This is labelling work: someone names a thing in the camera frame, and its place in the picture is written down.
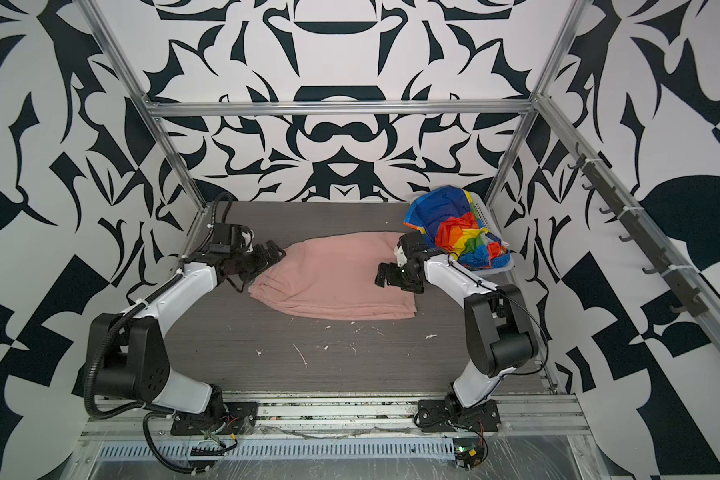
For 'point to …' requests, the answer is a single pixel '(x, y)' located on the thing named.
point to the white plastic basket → (486, 219)
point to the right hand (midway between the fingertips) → (390, 279)
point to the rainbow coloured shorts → (447, 217)
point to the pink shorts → (334, 276)
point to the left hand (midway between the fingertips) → (276, 254)
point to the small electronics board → (468, 452)
